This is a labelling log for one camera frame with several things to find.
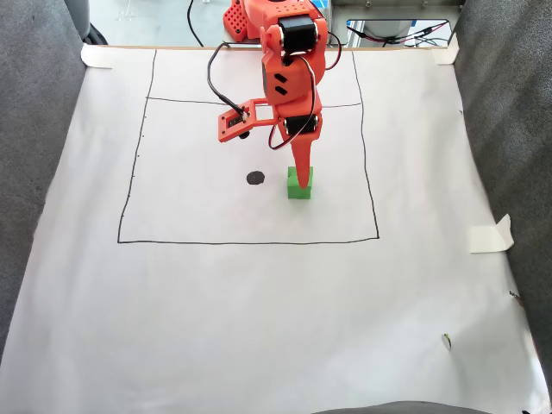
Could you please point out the upright white tape piece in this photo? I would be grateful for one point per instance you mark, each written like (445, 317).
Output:
(446, 54)

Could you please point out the orange gripper camera mount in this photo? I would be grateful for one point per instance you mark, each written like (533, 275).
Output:
(228, 129)

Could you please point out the black dot mark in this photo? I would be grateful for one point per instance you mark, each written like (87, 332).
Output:
(255, 177)

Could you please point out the grey upright post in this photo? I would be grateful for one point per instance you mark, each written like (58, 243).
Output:
(79, 13)

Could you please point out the metal frame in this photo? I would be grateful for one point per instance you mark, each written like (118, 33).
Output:
(388, 10)

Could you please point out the grey fabric panel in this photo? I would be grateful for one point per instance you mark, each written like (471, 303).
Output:
(401, 409)
(30, 151)
(513, 129)

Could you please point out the large folded white tape piece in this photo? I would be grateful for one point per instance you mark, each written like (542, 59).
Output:
(487, 239)

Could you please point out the white cylinder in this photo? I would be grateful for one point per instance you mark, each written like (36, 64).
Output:
(386, 28)

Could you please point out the flat white tape piece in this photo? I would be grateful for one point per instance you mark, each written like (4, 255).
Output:
(97, 57)

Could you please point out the green foam block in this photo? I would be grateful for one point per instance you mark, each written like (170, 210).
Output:
(297, 192)

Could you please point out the white paper sheet with lines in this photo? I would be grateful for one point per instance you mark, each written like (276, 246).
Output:
(259, 302)

